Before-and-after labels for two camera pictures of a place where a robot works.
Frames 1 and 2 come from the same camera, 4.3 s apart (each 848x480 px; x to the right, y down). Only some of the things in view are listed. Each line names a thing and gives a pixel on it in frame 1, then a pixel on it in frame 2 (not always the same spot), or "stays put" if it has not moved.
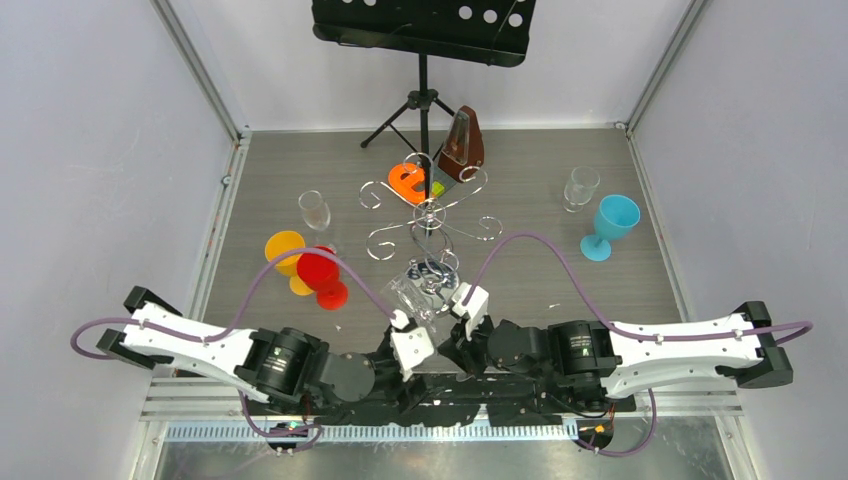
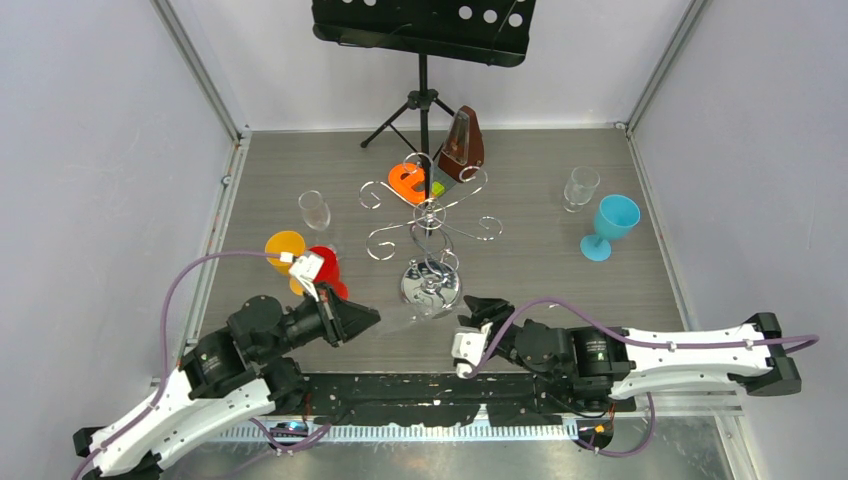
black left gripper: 407,397 -> 343,319
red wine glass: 321,273 stays put
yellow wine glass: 285,241 stays put
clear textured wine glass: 579,190 stays put
